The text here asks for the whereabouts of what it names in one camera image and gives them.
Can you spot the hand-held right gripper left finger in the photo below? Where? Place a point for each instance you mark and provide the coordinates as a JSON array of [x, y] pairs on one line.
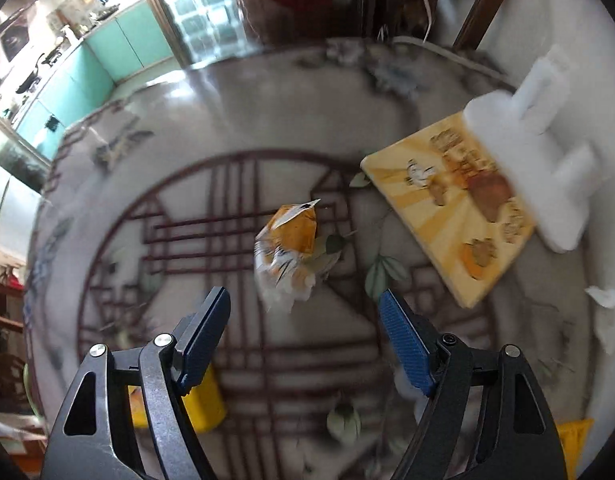
[[207, 340]]

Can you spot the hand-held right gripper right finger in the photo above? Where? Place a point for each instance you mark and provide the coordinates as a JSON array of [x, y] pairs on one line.
[[405, 345]]

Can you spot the orange wrapper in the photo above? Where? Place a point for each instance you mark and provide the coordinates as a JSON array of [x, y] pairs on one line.
[[292, 235]]

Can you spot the yellow packet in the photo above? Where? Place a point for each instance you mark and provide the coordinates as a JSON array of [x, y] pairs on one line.
[[202, 405]]

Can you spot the yellow printed box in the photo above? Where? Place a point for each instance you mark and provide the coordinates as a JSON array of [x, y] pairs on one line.
[[437, 200]]

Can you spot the yellow ribbed container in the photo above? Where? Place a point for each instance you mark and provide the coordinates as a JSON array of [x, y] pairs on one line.
[[572, 445]]

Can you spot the dark carved wooden chair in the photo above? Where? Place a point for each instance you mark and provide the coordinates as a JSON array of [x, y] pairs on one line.
[[4, 375]]

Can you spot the white foam piece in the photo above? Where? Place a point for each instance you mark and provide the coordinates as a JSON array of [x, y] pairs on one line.
[[517, 130]]

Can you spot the teal kitchen cabinets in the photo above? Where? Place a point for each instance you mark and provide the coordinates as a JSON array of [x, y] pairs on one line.
[[132, 35]]

